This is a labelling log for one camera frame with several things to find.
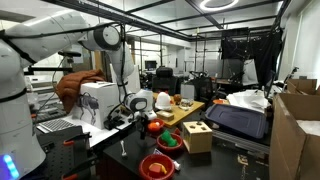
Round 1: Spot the white side table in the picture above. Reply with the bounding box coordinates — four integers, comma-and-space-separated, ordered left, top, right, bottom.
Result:
35, 113, 138, 148

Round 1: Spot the red block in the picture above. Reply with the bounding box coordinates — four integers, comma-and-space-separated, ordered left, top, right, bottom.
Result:
148, 162, 163, 175

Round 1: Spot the black camera cable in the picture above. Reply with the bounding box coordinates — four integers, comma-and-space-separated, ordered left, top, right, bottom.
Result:
0, 22, 136, 125

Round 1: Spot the black electronic device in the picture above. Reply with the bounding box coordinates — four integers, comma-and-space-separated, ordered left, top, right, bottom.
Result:
103, 114, 129, 131

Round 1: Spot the white plush toy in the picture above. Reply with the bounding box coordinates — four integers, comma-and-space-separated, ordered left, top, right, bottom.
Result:
154, 91, 174, 112

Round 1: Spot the white paper pile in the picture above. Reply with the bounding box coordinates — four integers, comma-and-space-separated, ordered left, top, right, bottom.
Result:
226, 89, 272, 114

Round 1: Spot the white robot dog box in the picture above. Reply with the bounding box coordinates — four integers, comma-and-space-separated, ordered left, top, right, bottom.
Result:
70, 81, 122, 130

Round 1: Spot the wooden shape sorter box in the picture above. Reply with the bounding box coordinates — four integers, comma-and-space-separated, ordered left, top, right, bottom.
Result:
181, 120, 214, 155

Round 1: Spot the yellow curved toy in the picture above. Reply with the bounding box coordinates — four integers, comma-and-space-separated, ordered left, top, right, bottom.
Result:
159, 163, 168, 176

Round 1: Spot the dark blue bin lid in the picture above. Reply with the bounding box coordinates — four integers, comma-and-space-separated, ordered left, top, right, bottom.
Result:
204, 103, 270, 140

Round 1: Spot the black camera boom stand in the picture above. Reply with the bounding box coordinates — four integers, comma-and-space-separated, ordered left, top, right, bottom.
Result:
19, 49, 83, 76

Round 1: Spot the brown jacket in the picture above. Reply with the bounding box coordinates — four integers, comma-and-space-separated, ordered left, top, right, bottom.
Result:
54, 68, 108, 114

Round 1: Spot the wooden table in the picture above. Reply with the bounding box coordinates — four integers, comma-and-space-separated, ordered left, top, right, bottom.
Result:
151, 89, 206, 128

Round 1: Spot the black mesh chair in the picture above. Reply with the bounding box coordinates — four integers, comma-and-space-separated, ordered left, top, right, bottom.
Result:
190, 70, 218, 104

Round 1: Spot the black office chair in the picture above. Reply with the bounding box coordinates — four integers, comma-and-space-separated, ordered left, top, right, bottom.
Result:
151, 66, 179, 96

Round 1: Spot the tan cardboard box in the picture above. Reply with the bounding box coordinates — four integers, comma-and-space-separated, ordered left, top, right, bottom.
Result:
155, 110, 176, 122

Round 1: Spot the clear plastic bag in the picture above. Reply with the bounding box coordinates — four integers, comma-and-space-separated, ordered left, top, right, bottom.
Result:
178, 98, 195, 111

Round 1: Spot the black backdrop curtain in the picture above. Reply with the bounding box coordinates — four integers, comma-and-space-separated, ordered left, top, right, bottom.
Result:
219, 27, 284, 88

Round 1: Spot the small open cardboard box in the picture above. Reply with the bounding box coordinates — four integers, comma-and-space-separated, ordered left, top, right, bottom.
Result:
285, 77, 319, 96

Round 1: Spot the blue white packet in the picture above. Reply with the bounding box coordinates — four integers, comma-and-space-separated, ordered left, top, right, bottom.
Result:
152, 148, 182, 172

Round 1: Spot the black orange bar clamp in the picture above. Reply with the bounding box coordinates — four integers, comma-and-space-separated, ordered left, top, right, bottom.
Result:
62, 131, 93, 147
60, 155, 101, 180

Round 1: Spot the silver laptop keyboard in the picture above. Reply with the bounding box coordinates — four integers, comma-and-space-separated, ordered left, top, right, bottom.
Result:
35, 117, 76, 134

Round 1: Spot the ceiling ring light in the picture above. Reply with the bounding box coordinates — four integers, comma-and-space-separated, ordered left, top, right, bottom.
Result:
198, 0, 241, 12

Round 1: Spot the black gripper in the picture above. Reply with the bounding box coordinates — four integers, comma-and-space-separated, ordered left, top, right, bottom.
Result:
137, 115, 151, 136

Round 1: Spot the orange ball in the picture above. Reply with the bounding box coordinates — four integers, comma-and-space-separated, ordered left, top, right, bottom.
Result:
148, 121, 161, 132

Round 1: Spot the green toy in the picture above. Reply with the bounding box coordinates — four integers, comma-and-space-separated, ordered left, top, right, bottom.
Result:
160, 129, 179, 148

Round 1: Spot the black ceiling truss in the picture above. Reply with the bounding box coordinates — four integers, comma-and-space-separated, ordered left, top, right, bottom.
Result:
43, 0, 291, 43

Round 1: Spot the white packing cloth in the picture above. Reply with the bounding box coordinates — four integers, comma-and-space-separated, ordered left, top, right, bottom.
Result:
295, 119, 320, 137

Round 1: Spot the large cardboard box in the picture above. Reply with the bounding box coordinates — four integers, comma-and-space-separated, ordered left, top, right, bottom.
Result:
268, 92, 320, 180

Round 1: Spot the black pegboard stand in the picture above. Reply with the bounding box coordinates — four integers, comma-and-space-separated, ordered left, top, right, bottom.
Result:
34, 125, 101, 180

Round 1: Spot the distant dark monitor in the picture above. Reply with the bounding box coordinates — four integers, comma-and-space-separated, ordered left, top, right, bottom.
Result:
144, 59, 158, 72

